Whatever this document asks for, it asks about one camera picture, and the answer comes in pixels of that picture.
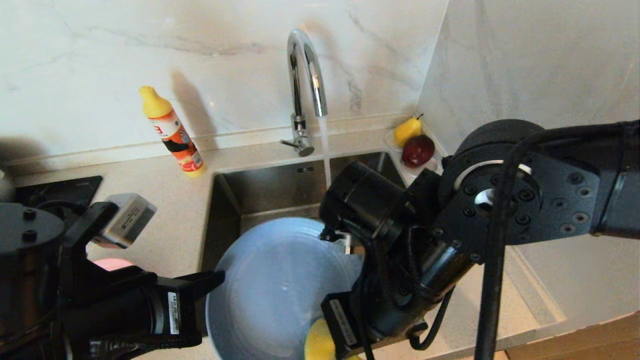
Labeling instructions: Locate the black braided cable sleeve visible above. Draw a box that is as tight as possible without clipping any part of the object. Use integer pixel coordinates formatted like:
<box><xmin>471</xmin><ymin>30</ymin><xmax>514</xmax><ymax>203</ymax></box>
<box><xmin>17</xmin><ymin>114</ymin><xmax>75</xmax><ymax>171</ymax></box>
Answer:
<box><xmin>370</xmin><ymin>227</ymin><xmax>456</xmax><ymax>352</ymax></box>
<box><xmin>87</xmin><ymin>335</ymin><xmax>201</xmax><ymax>360</ymax></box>

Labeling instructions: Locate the blue grey plate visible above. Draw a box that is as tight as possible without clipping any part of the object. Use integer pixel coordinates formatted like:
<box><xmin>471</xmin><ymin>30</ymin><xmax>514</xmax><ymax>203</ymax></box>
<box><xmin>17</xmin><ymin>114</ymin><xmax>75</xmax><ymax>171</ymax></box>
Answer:
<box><xmin>205</xmin><ymin>216</ymin><xmax>366</xmax><ymax>360</ymax></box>

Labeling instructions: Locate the dark red apple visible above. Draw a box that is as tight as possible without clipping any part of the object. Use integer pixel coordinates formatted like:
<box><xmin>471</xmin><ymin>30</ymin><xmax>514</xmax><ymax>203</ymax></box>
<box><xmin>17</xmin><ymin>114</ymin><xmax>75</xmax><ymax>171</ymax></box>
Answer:
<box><xmin>401</xmin><ymin>133</ymin><xmax>437</xmax><ymax>169</ymax></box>

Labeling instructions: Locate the orange dish soap bottle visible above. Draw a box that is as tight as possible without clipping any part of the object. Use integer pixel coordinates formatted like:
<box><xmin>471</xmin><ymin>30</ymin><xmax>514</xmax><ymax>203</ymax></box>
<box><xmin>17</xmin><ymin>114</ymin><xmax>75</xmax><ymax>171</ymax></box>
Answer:
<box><xmin>138</xmin><ymin>85</ymin><xmax>207</xmax><ymax>178</ymax></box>

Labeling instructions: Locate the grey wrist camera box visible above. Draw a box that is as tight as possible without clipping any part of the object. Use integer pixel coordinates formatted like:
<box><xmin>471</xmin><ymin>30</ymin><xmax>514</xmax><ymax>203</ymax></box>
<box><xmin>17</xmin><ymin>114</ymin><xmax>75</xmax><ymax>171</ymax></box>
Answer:
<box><xmin>91</xmin><ymin>192</ymin><xmax>158</xmax><ymax>250</ymax></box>
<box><xmin>322</xmin><ymin>229</ymin><xmax>366</xmax><ymax>256</ymax></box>

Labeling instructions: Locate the yellow pear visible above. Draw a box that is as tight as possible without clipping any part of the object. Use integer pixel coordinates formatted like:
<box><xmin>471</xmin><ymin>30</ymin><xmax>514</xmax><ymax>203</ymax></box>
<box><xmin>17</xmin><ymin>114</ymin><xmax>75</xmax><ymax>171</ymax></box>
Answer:
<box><xmin>393</xmin><ymin>113</ymin><xmax>425</xmax><ymax>148</ymax></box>

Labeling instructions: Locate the chrome gooseneck faucet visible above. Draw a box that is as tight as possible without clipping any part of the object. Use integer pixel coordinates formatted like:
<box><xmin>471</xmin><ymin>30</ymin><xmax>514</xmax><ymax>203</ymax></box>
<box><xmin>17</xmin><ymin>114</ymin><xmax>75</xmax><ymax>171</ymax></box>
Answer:
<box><xmin>279</xmin><ymin>28</ymin><xmax>329</xmax><ymax>157</ymax></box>

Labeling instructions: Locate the black induction cooktop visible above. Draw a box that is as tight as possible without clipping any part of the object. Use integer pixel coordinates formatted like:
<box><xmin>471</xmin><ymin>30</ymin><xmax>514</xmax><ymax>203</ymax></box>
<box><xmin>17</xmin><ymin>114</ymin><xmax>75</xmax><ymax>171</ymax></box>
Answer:
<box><xmin>0</xmin><ymin>175</ymin><xmax>104</xmax><ymax>211</ymax></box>

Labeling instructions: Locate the small white dish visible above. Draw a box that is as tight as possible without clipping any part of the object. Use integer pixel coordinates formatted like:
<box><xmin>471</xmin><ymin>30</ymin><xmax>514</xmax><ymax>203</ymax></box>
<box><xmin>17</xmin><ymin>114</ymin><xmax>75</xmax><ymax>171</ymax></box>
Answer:
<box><xmin>384</xmin><ymin>129</ymin><xmax>443</xmax><ymax>187</ymax></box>

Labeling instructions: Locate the stainless steel sink basin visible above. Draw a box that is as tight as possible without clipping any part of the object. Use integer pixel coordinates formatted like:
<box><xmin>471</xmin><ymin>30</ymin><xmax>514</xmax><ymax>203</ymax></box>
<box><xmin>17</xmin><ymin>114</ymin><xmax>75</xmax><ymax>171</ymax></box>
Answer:
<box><xmin>200</xmin><ymin>151</ymin><xmax>416</xmax><ymax>273</ymax></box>

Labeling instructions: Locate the pink plate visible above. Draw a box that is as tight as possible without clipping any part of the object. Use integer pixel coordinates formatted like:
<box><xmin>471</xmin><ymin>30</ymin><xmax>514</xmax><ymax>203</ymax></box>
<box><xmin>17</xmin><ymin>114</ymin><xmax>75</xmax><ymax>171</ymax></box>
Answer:
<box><xmin>93</xmin><ymin>257</ymin><xmax>136</xmax><ymax>272</ymax></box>

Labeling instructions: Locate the yellow green sponge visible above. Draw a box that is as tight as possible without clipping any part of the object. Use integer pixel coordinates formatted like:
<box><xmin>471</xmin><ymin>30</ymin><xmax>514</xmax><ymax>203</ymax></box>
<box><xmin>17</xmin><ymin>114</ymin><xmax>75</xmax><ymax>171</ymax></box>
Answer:
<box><xmin>304</xmin><ymin>317</ymin><xmax>363</xmax><ymax>360</ymax></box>

